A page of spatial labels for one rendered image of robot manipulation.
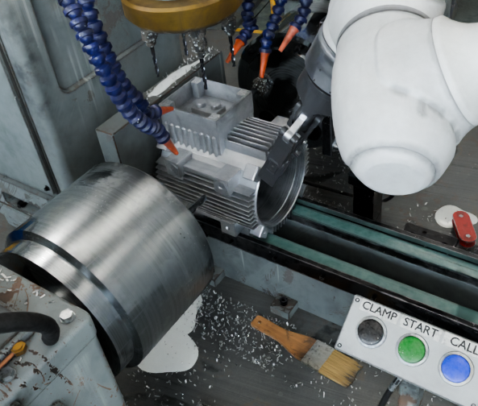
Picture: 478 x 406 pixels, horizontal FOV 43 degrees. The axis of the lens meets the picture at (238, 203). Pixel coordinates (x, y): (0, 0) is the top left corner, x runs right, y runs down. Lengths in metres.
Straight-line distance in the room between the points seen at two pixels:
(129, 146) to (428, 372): 0.57
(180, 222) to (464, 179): 0.74
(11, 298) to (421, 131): 0.48
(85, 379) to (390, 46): 0.48
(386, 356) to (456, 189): 0.68
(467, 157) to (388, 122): 0.94
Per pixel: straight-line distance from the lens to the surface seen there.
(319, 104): 0.76
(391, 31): 0.58
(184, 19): 0.87
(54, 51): 1.04
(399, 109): 0.52
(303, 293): 1.07
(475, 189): 1.37
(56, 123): 1.06
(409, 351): 0.73
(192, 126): 1.00
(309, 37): 1.15
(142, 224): 0.80
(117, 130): 0.98
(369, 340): 0.74
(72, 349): 0.69
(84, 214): 0.81
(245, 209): 0.97
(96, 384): 0.76
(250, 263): 1.10
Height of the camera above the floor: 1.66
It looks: 40 degrees down
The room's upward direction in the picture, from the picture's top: 8 degrees counter-clockwise
